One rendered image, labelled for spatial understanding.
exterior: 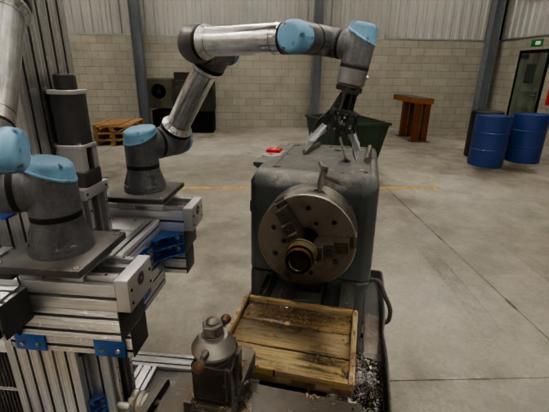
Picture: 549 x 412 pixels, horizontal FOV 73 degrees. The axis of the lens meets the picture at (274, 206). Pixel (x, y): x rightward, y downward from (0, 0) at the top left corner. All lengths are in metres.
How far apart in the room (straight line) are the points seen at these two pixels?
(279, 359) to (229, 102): 10.43
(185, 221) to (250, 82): 9.89
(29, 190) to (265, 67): 10.38
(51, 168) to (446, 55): 11.85
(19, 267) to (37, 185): 0.19
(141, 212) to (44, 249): 0.51
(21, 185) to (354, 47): 0.84
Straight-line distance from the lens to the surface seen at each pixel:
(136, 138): 1.39
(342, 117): 1.03
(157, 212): 1.43
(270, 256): 1.25
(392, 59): 11.79
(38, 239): 1.03
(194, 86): 1.36
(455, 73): 12.51
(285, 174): 1.33
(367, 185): 1.29
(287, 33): 0.95
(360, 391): 1.41
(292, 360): 1.05
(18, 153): 0.72
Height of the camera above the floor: 1.59
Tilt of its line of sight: 20 degrees down
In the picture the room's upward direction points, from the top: 1 degrees clockwise
